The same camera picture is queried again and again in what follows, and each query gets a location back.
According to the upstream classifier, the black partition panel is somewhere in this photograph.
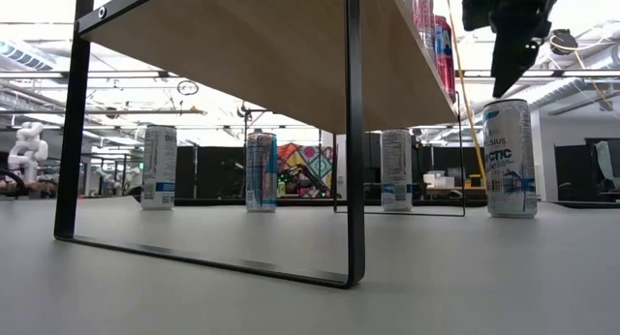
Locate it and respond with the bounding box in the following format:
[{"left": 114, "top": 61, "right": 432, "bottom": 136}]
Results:
[
  {"left": 362, "top": 131, "right": 485, "bottom": 200},
  {"left": 174, "top": 145, "right": 247, "bottom": 203},
  {"left": 554, "top": 143, "right": 600, "bottom": 203}
]

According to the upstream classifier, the white box stack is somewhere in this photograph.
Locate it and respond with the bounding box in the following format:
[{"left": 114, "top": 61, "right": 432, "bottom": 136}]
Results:
[{"left": 423, "top": 169, "right": 456, "bottom": 190}]

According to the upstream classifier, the round black hanging ring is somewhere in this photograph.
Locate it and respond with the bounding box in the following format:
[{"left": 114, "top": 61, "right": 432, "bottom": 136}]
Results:
[{"left": 175, "top": 79, "right": 201, "bottom": 97}]

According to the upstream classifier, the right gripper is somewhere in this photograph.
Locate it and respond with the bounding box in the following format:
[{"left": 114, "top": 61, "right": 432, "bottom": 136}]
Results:
[{"left": 489, "top": 0, "right": 563, "bottom": 99}]

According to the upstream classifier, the wooden shelf with black frame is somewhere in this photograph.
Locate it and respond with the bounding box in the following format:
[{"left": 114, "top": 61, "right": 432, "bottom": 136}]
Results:
[{"left": 53, "top": 0, "right": 467, "bottom": 290}]

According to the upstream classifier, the colourful mural painting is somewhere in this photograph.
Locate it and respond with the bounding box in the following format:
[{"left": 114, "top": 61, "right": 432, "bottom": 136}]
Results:
[{"left": 276, "top": 141, "right": 334, "bottom": 199}]

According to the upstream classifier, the white Celsius Peach Vibe can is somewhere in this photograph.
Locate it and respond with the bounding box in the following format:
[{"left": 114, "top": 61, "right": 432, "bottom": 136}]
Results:
[{"left": 405, "top": 0, "right": 436, "bottom": 53}]

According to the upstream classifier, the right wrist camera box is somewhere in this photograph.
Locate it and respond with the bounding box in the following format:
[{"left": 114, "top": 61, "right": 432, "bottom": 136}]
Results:
[{"left": 461, "top": 0, "right": 493, "bottom": 33}]

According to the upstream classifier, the black cable reel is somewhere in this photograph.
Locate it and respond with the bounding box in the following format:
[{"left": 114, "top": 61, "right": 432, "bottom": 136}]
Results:
[{"left": 549, "top": 28, "right": 580, "bottom": 56}]

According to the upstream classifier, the yellow extension cable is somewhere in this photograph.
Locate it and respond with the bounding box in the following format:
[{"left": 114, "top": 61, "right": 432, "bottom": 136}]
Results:
[{"left": 444, "top": 0, "right": 488, "bottom": 187}]

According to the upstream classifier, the red Fanta soda can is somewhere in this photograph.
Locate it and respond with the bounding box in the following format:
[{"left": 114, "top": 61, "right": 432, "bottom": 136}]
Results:
[{"left": 433, "top": 14, "right": 457, "bottom": 104}]

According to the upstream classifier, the blue silver Red Bull can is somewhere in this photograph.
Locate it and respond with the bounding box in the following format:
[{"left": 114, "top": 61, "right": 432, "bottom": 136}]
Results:
[{"left": 245, "top": 132, "right": 278, "bottom": 214}]

